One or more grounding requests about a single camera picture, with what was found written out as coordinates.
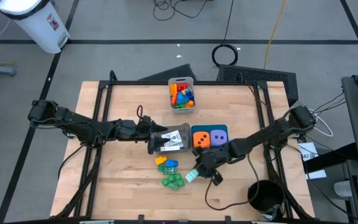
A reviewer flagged large blue toy brick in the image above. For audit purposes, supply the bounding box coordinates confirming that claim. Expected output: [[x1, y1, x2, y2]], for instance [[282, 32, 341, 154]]
[[176, 92, 190, 106]]

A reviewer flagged black metal table frame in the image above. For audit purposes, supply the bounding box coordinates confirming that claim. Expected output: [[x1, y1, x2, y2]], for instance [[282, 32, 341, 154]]
[[50, 80, 316, 224]]

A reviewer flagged white plastic bin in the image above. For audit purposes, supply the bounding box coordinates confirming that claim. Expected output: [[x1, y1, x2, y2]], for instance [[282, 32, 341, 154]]
[[167, 76, 198, 114]]

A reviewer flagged black desk leg bar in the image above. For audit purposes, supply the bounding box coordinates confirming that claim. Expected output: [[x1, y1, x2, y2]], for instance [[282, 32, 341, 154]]
[[303, 142, 357, 174]]

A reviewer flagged black bucket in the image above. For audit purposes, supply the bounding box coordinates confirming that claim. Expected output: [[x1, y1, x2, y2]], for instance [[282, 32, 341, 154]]
[[247, 179, 286, 220]]

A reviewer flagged black coiled cable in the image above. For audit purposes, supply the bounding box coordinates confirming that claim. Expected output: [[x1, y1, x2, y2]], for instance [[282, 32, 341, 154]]
[[211, 0, 239, 67]]

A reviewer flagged mint green toy brick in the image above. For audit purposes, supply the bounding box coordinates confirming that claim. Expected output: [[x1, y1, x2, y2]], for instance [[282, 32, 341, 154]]
[[185, 169, 200, 184]]

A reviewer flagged purple foam die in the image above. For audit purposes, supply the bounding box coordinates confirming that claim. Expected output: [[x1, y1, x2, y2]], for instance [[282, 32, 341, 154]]
[[210, 129, 229, 147]]

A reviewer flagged white trash can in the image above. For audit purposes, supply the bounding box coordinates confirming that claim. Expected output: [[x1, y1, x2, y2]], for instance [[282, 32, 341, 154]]
[[0, 0, 71, 54]]

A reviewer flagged black looped floor cable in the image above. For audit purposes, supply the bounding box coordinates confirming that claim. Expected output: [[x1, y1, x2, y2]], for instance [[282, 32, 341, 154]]
[[152, 0, 209, 21]]

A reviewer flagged white printed paper sheet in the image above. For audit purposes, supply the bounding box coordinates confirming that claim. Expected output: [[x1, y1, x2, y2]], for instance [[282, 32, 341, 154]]
[[298, 142, 319, 161]]

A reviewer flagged transparent grey plastic bin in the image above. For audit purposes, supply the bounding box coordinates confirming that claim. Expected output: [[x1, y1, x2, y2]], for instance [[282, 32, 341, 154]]
[[150, 123, 191, 155]]

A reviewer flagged white computer mouse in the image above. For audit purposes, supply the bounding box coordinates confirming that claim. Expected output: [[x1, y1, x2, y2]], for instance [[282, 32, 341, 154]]
[[333, 180, 352, 197]]

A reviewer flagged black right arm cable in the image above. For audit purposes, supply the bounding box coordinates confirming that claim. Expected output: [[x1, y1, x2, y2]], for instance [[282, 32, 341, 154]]
[[204, 155, 260, 211]]

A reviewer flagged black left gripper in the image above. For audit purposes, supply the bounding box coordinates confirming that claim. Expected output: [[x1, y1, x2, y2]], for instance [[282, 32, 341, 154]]
[[134, 115, 172, 156]]

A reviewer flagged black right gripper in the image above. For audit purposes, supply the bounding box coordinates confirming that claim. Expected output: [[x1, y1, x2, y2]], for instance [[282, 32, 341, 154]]
[[193, 146, 239, 187]]

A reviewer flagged teal plastic bin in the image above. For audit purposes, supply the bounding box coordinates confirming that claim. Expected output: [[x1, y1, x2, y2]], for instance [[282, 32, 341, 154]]
[[190, 124, 229, 150]]

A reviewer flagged yellow hanging cable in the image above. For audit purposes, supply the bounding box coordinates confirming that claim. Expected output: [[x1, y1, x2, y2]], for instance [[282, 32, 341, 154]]
[[263, 0, 287, 70]]

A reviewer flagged orange foam die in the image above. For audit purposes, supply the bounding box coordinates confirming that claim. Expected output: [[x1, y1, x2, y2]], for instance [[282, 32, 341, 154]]
[[193, 131, 211, 149]]

